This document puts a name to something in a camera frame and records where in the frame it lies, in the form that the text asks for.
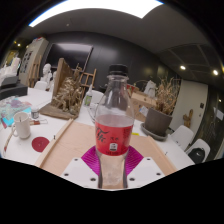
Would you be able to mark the flat round red coaster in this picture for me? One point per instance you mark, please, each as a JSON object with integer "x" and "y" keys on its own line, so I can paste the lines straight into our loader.
{"x": 40, "y": 144}

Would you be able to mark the white ceramic mug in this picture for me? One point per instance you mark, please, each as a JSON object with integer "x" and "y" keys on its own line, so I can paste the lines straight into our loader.
{"x": 21, "y": 126}

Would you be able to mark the small red tube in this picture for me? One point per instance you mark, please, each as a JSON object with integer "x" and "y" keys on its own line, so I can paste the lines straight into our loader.
{"x": 38, "y": 122}

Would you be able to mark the small paint jar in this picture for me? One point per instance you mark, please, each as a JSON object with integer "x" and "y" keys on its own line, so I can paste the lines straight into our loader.
{"x": 35, "y": 113}

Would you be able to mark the wooden easel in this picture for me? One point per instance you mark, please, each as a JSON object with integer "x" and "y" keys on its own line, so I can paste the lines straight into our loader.
{"x": 87, "y": 78}
{"x": 35, "y": 71}

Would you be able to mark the plastic-wrapped white statue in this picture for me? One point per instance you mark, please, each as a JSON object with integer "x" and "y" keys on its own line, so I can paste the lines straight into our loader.
{"x": 150, "y": 89}

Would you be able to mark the black backpack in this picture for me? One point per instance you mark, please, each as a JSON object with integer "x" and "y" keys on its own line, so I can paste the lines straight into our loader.
{"x": 196, "y": 155}

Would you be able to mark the clear red-label drink bottle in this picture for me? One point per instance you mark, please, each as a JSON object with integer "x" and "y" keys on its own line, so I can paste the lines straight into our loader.
{"x": 113, "y": 133}

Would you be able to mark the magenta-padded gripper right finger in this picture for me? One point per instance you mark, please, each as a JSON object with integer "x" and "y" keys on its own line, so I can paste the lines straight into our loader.
{"x": 146, "y": 173}

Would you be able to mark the black wall screen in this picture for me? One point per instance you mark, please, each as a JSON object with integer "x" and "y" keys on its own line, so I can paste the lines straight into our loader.
{"x": 68, "y": 56}

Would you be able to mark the brown cardboard box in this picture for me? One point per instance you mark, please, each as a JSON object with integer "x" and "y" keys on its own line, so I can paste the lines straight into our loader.
{"x": 141, "y": 103}

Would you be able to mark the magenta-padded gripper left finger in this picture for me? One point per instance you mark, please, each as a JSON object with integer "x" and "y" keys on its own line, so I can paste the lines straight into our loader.
{"x": 80, "y": 173}

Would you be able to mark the colourful iridescent art print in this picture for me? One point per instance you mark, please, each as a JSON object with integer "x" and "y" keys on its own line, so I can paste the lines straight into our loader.
{"x": 13, "y": 108}

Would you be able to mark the recessed ceiling spotlight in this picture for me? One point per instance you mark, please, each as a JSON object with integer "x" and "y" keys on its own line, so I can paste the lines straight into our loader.
{"x": 182, "y": 67}
{"x": 215, "y": 72}

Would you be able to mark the white plastic chair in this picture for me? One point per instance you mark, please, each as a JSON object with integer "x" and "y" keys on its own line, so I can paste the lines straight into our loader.
{"x": 200, "y": 144}
{"x": 40, "y": 86}
{"x": 181, "y": 136}
{"x": 97, "y": 97}

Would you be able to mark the green-label spray bottle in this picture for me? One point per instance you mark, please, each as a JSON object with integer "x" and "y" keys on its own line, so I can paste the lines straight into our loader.
{"x": 88, "y": 98}

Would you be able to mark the grey newspaper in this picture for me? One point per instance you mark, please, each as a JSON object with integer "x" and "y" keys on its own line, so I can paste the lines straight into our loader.
{"x": 91, "y": 112}

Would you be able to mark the wooden mannequin figure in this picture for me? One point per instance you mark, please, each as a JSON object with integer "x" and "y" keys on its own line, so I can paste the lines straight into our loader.
{"x": 187, "y": 119}

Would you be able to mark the wooden twig sculpture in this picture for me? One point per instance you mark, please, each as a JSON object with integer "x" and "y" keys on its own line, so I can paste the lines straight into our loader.
{"x": 68, "y": 96}

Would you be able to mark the white plaster bust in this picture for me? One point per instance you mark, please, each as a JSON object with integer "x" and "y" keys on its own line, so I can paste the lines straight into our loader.
{"x": 46, "y": 72}

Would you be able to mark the long ceiling light panel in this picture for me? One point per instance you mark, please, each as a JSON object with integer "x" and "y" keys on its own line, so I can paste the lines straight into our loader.
{"x": 100, "y": 8}

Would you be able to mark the dried plant in grey pot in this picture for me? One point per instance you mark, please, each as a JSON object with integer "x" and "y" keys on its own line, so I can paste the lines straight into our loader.
{"x": 158, "y": 121}

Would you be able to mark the black flat box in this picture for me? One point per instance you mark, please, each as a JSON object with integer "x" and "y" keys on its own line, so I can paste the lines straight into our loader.
{"x": 11, "y": 90}

